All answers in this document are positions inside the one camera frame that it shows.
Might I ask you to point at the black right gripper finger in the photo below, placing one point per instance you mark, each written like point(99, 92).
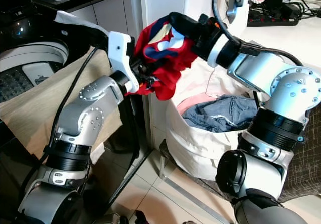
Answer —
point(188, 25)

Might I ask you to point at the red navy white garment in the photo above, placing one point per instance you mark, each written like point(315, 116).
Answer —
point(173, 69)

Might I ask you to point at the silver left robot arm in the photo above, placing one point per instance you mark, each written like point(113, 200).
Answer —
point(80, 118)

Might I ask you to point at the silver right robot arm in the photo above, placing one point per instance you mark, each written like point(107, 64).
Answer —
point(281, 83)

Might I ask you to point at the top-load washing machine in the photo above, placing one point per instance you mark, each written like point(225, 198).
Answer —
point(30, 58)

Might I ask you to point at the pink garment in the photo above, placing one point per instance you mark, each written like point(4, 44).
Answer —
point(190, 103)

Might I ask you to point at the black power strip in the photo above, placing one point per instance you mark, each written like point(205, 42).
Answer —
point(273, 17)

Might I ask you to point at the blue denim jeans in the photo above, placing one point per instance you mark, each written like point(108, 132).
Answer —
point(220, 116)

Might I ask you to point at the white cloth laundry bag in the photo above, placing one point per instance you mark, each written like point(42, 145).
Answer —
point(195, 148)

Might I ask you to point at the black glass washer lid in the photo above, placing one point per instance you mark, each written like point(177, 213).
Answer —
point(25, 30)

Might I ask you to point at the grey washer lint filter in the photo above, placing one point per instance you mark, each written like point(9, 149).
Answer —
point(40, 74)

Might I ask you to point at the beige cloth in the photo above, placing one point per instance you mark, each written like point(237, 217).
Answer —
point(40, 98)

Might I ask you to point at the grey chequered cloth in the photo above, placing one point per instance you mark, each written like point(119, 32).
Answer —
point(301, 163)

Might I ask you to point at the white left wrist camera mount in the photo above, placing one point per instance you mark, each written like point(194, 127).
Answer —
point(120, 50)

